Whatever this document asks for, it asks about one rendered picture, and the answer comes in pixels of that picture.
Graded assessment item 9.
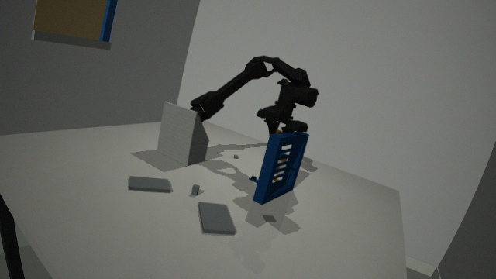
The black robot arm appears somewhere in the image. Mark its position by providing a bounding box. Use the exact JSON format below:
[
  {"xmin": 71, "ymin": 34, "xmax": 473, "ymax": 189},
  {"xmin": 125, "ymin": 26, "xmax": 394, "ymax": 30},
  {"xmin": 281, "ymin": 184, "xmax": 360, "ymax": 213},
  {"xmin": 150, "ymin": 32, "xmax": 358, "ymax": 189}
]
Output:
[{"xmin": 190, "ymin": 55, "xmax": 319, "ymax": 122}]

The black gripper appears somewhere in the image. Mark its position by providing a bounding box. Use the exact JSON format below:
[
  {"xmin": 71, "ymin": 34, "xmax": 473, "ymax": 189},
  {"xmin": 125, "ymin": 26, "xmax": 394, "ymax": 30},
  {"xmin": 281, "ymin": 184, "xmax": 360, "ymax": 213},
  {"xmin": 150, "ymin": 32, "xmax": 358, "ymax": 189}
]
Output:
[{"xmin": 257, "ymin": 99, "xmax": 308, "ymax": 135}]

